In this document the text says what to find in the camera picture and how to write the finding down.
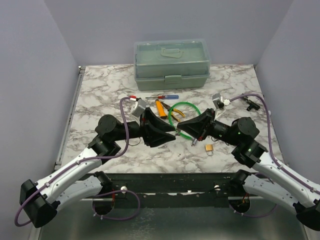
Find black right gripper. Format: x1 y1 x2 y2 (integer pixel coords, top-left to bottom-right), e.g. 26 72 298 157
177 108 240 147

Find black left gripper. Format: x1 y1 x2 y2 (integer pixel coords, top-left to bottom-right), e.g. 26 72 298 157
113 107 176 147

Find green cable lock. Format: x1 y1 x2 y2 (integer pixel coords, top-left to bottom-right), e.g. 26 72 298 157
167 101 202 147

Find silver key bunch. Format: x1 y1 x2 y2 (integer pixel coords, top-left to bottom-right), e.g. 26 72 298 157
175 128 181 136

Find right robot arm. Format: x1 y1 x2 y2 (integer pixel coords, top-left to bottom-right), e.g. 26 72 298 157
177 108 320 231

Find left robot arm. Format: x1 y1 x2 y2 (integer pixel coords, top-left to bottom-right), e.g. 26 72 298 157
19 107 176 228

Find orange utility knife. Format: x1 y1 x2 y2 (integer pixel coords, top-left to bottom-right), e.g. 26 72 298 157
155 99 168 119

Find brass padlock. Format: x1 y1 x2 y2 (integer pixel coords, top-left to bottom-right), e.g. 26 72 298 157
205 144 214 156

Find blue red screwdriver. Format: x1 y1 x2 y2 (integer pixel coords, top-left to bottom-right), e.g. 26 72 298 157
146 94 179 100

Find black small tool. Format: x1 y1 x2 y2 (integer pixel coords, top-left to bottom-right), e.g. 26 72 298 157
241 96 261 112

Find green plastic toolbox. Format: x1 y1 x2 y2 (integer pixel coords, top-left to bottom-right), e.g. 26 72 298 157
134 39 211 91

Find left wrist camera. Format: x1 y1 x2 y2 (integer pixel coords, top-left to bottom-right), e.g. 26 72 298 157
130 98 147 118

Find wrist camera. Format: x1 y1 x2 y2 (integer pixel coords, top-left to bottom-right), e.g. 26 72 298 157
212 93 225 111
130 98 147 118

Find yellow handled pliers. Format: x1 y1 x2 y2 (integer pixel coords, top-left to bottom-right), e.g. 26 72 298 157
161 101 186 122

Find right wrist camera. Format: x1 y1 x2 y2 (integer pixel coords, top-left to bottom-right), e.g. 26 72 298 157
212 93 225 111

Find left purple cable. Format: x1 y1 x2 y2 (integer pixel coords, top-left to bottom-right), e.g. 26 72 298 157
14 95 141 227

